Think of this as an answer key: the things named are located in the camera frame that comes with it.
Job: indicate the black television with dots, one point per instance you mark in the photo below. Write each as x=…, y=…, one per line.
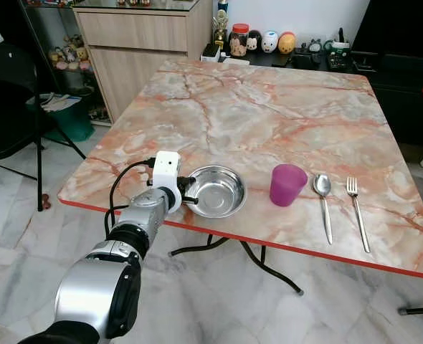
x=401, y=32

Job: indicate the black curved table leg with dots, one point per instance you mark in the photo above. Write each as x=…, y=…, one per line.
x=258, y=261

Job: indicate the light wooden cabinet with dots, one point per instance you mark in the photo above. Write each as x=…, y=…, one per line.
x=147, y=43

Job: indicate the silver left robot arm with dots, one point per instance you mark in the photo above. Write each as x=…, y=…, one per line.
x=97, y=287

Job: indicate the green waste bin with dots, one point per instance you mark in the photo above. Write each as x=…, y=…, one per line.
x=74, y=123

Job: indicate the purple plastic cup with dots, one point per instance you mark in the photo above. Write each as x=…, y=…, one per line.
x=288, y=186

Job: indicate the stainless steel bowl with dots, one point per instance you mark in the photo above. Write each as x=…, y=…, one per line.
x=219, y=192

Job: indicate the steel spoon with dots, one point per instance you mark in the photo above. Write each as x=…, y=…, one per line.
x=321, y=185

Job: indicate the red lidded clear jar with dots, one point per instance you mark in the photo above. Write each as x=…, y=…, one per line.
x=239, y=41

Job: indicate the steel fork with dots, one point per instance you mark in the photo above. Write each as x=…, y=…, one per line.
x=358, y=211

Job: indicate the glass shelf with figurines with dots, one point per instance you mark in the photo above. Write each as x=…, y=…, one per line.
x=68, y=54

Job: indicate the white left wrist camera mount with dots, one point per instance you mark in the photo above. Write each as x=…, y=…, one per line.
x=166, y=168

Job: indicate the gold trophy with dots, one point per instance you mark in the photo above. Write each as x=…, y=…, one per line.
x=221, y=27

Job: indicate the white round figurine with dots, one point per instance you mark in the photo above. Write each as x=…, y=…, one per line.
x=269, y=41

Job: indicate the black straight table foot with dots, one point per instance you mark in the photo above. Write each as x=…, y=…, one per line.
x=421, y=310

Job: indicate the black round figurine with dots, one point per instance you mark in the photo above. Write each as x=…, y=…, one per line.
x=254, y=41

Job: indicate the yellow orange round figurine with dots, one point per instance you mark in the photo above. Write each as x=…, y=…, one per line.
x=287, y=44

